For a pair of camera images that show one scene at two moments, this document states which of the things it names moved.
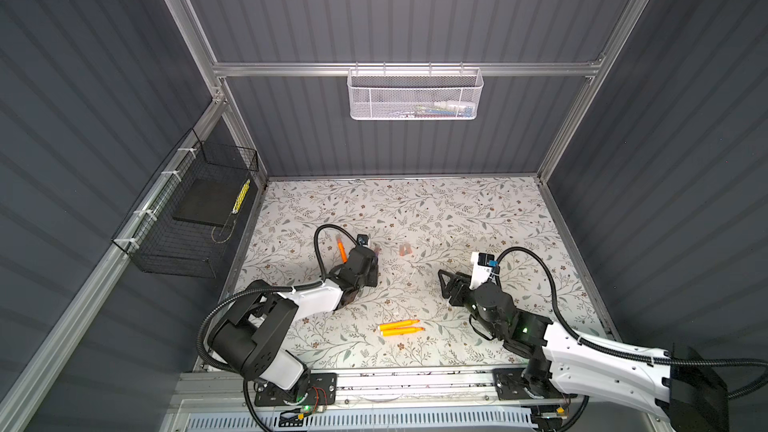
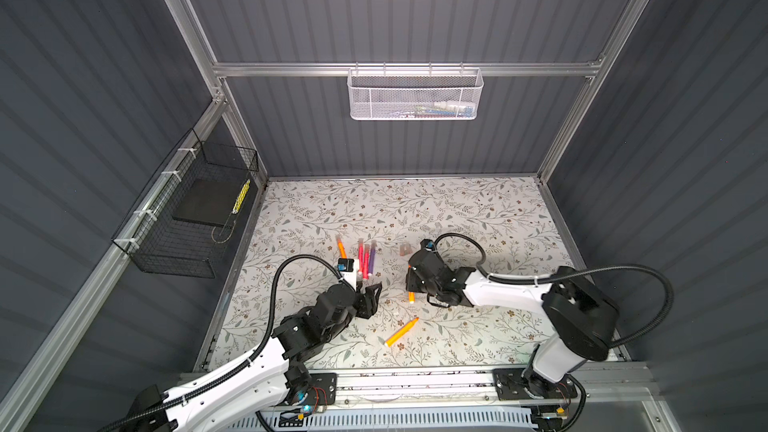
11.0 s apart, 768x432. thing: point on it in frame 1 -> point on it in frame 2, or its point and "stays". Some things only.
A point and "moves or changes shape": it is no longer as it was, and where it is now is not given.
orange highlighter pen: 342,250 stays
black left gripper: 372,280 -> 366,302
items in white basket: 442,109 stays
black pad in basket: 210,200 stays
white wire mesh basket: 415,94 stays
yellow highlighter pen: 402,331 moves or changes shape
